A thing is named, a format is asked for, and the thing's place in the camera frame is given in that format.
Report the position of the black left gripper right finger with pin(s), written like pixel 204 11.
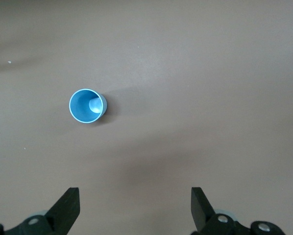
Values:
pixel 201 213

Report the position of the blue plastic cup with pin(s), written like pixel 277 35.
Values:
pixel 81 109

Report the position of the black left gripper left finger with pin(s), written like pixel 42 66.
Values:
pixel 65 210

